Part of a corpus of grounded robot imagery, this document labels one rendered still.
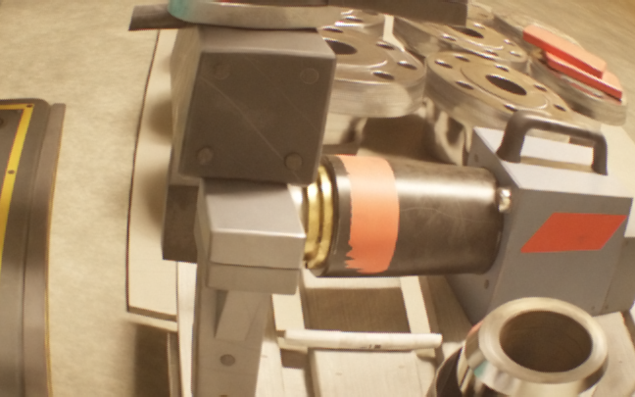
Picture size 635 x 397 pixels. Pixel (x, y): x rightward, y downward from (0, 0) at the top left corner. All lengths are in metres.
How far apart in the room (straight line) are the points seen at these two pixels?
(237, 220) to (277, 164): 0.03
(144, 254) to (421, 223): 0.48
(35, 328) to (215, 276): 0.25
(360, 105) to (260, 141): 0.90
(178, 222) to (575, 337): 0.24
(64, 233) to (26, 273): 0.74
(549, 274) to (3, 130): 0.59
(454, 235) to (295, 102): 0.59
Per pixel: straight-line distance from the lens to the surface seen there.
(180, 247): 0.54
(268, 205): 0.38
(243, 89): 0.38
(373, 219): 0.93
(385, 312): 1.04
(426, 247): 0.95
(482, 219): 0.97
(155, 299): 1.24
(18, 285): 0.63
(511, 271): 0.99
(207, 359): 0.42
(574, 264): 1.04
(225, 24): 0.40
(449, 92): 1.37
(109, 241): 1.38
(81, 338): 1.15
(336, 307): 1.03
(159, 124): 1.72
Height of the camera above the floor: 0.65
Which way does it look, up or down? 25 degrees down
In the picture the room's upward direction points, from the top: 10 degrees clockwise
